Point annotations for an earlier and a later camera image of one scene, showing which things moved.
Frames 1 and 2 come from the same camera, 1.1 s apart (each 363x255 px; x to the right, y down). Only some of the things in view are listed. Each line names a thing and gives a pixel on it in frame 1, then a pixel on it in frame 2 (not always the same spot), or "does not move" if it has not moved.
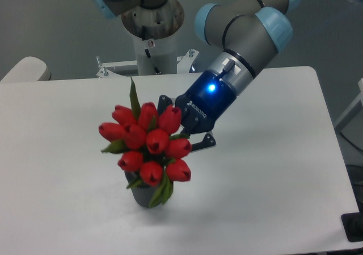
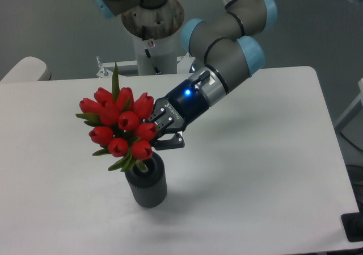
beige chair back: (28, 69) does not move
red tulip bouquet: (151, 149) -> (123, 128)
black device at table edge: (353, 224) does not move
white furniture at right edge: (355, 108) does not move
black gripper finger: (208, 141) -> (176, 141)
